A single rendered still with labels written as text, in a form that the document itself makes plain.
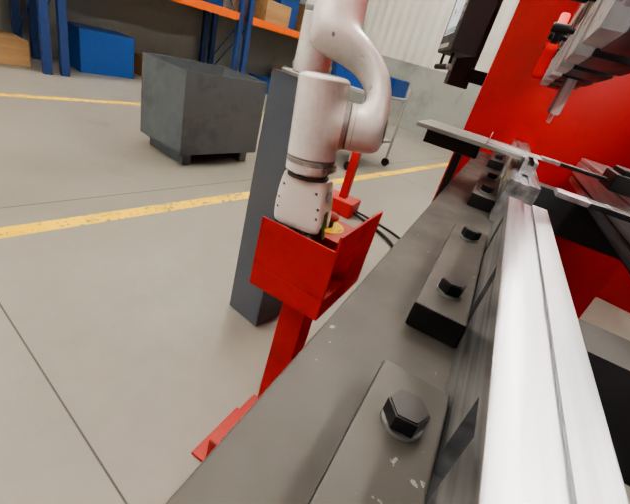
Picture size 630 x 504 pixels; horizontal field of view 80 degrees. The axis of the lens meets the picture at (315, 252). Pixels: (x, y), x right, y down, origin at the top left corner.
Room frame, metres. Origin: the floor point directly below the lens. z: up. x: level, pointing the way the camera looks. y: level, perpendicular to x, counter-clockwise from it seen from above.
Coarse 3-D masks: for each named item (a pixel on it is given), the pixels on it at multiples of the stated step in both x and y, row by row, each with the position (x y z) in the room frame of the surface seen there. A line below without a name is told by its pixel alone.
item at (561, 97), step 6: (564, 84) 0.96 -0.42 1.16; (570, 84) 0.95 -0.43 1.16; (558, 90) 1.04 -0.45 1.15; (564, 90) 0.96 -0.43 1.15; (570, 90) 0.95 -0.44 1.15; (558, 96) 0.96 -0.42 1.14; (564, 96) 0.95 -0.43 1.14; (552, 102) 1.03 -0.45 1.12; (558, 102) 0.96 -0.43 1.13; (564, 102) 0.95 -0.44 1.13; (552, 108) 0.96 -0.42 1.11; (558, 108) 0.95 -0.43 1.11; (552, 114) 0.98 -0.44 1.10; (558, 114) 0.95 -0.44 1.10
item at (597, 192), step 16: (576, 176) 1.51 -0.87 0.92; (576, 192) 1.38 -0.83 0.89; (592, 192) 1.19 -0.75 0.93; (608, 192) 1.05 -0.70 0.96; (624, 208) 0.88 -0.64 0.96; (608, 224) 0.91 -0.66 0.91; (624, 224) 0.82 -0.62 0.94; (608, 240) 0.87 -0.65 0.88; (624, 240) 0.79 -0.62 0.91; (624, 256) 0.73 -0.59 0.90
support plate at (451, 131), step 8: (424, 120) 1.08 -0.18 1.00; (432, 120) 1.15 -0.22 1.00; (432, 128) 1.00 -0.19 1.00; (440, 128) 1.00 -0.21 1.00; (448, 128) 1.06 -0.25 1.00; (456, 128) 1.12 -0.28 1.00; (456, 136) 0.98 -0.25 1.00; (464, 136) 0.98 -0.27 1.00; (472, 136) 1.03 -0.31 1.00; (480, 136) 1.10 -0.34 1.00; (480, 144) 0.96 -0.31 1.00; (488, 144) 0.96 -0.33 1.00; (504, 152) 0.94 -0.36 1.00; (512, 152) 0.94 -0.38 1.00
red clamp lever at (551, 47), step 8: (560, 24) 0.87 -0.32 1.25; (568, 24) 0.87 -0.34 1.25; (552, 32) 0.88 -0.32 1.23; (560, 32) 0.87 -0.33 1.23; (568, 32) 0.87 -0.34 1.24; (552, 40) 0.88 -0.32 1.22; (544, 48) 0.88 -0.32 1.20; (552, 48) 0.87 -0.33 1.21; (544, 56) 0.87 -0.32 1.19; (552, 56) 0.87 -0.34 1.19; (536, 64) 0.88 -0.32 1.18; (544, 64) 0.87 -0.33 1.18; (536, 72) 0.87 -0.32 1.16; (544, 72) 0.87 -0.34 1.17
